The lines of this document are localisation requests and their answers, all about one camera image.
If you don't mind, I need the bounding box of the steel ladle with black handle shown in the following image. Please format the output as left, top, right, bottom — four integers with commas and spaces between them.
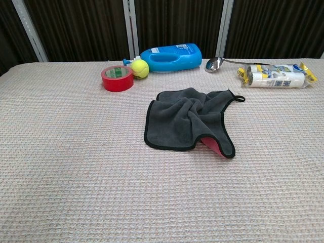
204, 56, 266, 74

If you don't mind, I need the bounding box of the blue detergent pump bottle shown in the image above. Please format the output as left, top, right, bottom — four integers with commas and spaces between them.
123, 43, 203, 73

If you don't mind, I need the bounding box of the grey metal frame post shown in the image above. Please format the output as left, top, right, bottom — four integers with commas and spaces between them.
122, 0, 140, 60
11, 0, 49, 63
215, 0, 235, 59

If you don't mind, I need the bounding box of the beige woven tablecloth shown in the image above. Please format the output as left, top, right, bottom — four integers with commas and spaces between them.
0, 58, 324, 243

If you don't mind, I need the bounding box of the red adhesive tape roll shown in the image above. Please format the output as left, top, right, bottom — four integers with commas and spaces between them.
101, 65, 134, 93

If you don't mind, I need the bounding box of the yellow tennis ball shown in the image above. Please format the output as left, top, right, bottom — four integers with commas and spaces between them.
130, 59, 150, 80

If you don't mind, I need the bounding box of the plastic pack of white rolls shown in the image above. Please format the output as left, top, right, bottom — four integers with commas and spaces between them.
237, 62, 318, 89

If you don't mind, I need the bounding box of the dark grey cloth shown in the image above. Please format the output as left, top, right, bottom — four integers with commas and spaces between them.
143, 87, 246, 159

